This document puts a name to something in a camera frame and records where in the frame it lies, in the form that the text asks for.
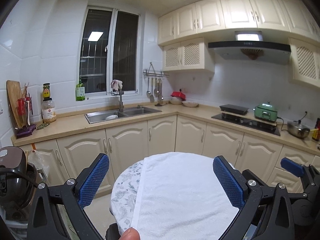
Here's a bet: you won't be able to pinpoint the metal wall utensil rack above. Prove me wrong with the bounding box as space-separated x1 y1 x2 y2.
143 62 170 78

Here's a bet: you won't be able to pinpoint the cream cabinets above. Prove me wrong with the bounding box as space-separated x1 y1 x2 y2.
19 115 320 200
158 0 320 47

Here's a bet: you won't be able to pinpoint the floral tablecloth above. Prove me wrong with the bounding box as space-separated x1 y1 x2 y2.
110 161 148 233

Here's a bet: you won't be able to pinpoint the cream lattice wall cabinet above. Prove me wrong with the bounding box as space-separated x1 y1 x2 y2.
289 37 320 88
162 37 215 74

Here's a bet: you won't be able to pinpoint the clear plastic jar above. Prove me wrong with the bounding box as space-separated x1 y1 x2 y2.
41 97 57 123

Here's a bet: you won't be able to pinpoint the black power cable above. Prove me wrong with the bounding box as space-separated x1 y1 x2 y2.
276 110 308 132

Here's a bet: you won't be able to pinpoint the hanging metal spatula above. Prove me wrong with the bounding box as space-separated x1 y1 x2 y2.
149 79 156 102

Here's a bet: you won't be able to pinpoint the metal faucet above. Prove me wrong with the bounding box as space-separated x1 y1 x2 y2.
110 80 125 112

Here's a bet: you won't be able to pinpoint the range hood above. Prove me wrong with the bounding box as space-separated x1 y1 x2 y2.
208 31 292 66

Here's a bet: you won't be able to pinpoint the black air fryer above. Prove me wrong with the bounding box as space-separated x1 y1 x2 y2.
0 146 38 221

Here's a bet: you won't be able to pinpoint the utensil holder with chopsticks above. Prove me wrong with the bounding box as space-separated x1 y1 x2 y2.
15 81 37 138

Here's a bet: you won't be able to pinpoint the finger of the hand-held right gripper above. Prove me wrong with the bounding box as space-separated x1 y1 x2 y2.
280 157 320 195

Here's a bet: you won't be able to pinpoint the cream upper cabinets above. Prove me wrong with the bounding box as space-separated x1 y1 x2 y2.
158 0 320 47

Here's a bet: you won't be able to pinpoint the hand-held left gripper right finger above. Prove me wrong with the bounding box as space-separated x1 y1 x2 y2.
212 155 297 240

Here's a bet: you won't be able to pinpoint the white towel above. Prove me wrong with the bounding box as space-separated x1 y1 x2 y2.
131 151 239 240

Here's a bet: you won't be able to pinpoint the red pot lid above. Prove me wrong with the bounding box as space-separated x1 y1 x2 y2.
171 90 187 101

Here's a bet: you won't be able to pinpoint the cream lower cabinets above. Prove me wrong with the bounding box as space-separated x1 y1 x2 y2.
19 115 320 200

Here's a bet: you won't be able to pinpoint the green dish soap bottle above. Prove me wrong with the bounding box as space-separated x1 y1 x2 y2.
75 78 86 102

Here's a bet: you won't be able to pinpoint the kitchen window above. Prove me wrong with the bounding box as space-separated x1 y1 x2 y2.
79 4 140 97

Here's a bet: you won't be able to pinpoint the wooden cutting board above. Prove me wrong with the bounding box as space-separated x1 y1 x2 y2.
6 80 25 128

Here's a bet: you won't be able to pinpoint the black induction cooker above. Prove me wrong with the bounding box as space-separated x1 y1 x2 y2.
219 104 249 115

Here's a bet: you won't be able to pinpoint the green electric pot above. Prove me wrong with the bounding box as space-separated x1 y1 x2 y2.
254 101 280 123

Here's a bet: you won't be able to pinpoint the black gas stove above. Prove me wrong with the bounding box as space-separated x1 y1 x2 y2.
211 114 281 137

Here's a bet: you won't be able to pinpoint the group of condiment bottles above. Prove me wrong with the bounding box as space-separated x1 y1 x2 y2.
311 117 320 142

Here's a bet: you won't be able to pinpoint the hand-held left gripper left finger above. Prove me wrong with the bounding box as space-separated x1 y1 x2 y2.
26 153 110 240

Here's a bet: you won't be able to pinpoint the clear hanging plastic bag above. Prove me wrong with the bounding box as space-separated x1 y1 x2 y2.
27 149 49 178

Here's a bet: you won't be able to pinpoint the yellow label sauce bottle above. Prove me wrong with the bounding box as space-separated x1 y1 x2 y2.
42 83 52 99

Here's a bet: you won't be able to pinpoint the steel cooking pot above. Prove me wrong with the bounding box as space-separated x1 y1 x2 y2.
287 120 311 139

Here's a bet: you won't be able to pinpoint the stainless steel sink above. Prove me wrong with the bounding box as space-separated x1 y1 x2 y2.
84 106 163 124

